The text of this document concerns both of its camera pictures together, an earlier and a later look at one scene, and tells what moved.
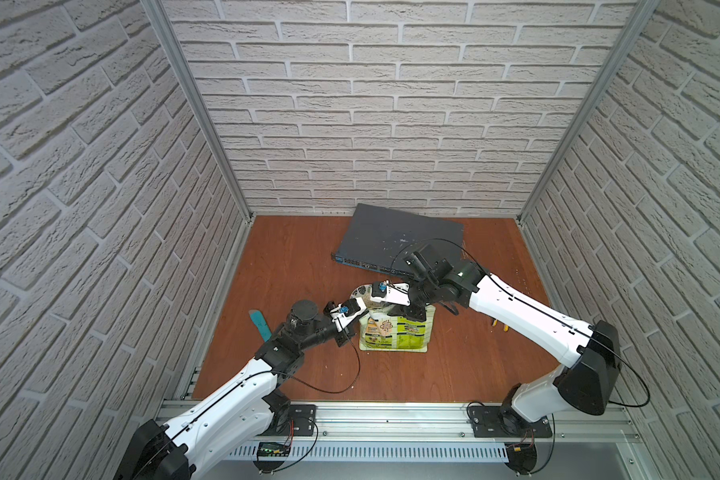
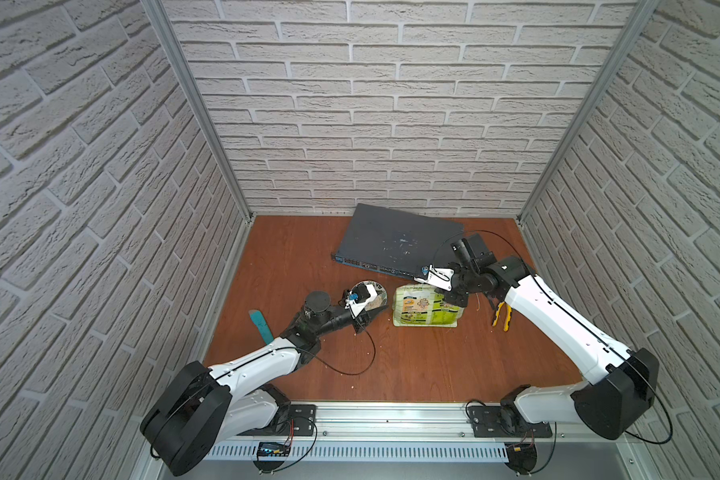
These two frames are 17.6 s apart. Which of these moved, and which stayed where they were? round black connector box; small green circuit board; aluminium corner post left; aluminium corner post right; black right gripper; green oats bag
Moved: black right gripper; green oats bag
Stayed: round black connector box; aluminium corner post left; small green circuit board; aluminium corner post right
